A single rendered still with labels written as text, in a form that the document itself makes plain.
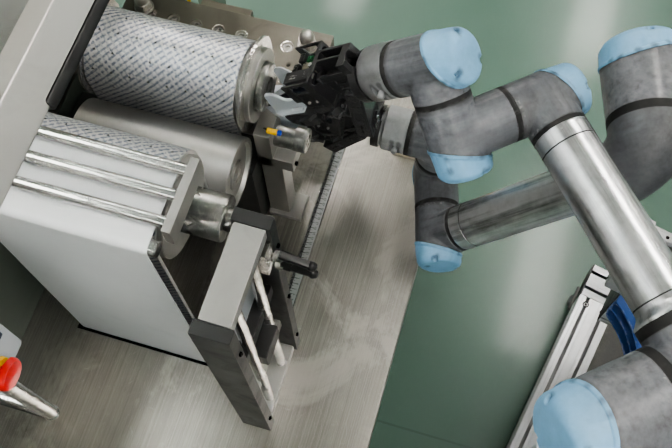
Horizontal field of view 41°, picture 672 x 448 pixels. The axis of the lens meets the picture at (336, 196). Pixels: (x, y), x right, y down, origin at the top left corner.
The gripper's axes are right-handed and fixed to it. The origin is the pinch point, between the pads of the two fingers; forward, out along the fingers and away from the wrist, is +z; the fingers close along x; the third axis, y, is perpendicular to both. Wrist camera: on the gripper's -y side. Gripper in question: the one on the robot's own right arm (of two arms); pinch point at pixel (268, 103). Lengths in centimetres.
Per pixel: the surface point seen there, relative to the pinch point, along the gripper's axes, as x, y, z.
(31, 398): 61, 41, 1
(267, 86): 6.3, 17.1, -3.5
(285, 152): 10.3, 4.9, -6.7
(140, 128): 17.0, 14.6, 13.1
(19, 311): 43, -13, 31
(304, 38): -15.5, -2.0, -1.4
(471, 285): -17, -109, -44
